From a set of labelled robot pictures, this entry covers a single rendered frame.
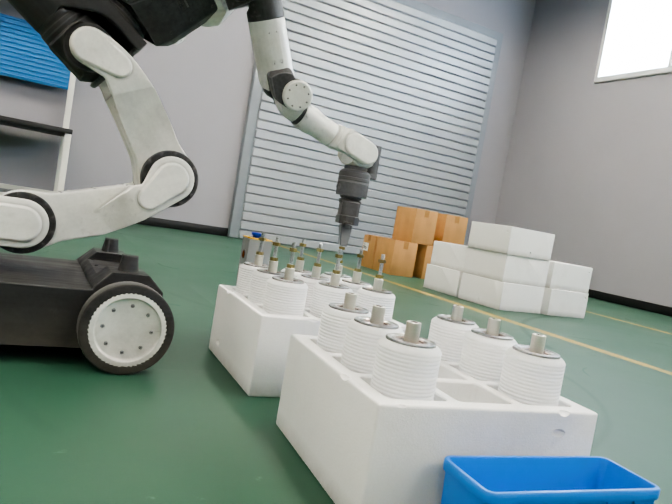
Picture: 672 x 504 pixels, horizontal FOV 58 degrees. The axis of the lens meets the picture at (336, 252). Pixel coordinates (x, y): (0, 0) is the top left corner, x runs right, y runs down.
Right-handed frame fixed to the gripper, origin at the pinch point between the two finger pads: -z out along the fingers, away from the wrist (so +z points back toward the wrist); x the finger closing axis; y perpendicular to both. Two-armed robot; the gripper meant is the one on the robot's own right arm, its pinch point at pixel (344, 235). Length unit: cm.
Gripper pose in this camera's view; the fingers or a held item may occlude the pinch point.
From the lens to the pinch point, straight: 169.9
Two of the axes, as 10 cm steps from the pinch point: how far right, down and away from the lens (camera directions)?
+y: 9.8, 1.6, 1.3
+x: 1.2, 0.8, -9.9
